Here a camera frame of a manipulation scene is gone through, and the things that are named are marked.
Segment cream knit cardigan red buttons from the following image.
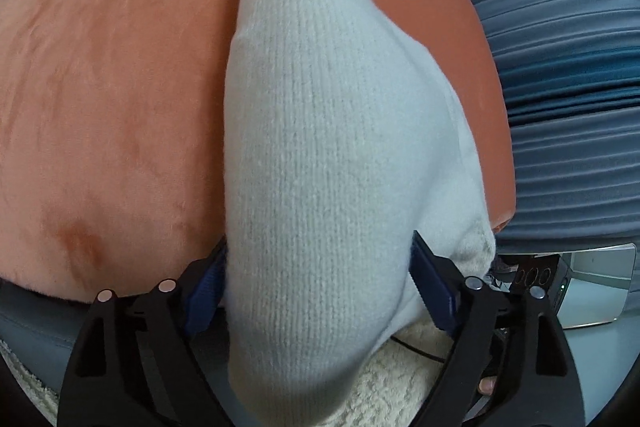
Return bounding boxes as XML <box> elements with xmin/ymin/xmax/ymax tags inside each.
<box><xmin>224</xmin><ymin>0</ymin><xmax>496</xmax><ymax>426</ymax></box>

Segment person's hand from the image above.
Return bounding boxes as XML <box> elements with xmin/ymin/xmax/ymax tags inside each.
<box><xmin>478</xmin><ymin>376</ymin><xmax>497</xmax><ymax>395</ymax></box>

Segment blue grey curtain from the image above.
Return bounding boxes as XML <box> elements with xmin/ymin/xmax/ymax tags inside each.
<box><xmin>472</xmin><ymin>0</ymin><xmax>639</xmax><ymax>249</ymax></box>

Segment orange velvet bed cover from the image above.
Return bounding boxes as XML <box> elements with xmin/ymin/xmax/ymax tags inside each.
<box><xmin>1</xmin><ymin>0</ymin><xmax>515</xmax><ymax>301</ymax></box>

